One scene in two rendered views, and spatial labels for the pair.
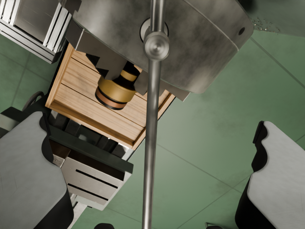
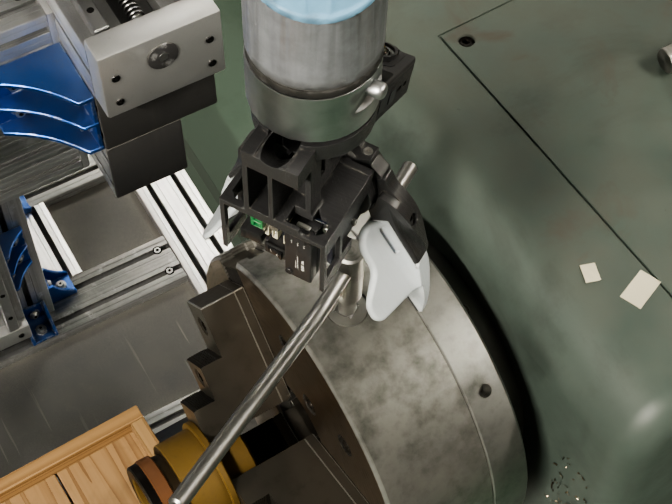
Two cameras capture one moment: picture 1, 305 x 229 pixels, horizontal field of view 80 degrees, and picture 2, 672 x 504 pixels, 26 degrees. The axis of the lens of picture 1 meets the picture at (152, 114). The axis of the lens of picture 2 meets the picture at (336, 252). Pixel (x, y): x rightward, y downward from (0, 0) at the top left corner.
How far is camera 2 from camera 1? 0.93 m
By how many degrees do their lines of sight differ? 60
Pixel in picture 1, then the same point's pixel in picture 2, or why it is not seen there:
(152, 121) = (301, 333)
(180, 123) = not seen: outside the picture
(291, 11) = (562, 388)
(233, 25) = (467, 364)
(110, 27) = (290, 280)
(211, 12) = (435, 321)
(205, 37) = (418, 352)
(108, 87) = (182, 446)
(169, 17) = not seen: hidden behind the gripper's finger
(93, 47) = (226, 330)
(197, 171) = not seen: outside the picture
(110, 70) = (217, 403)
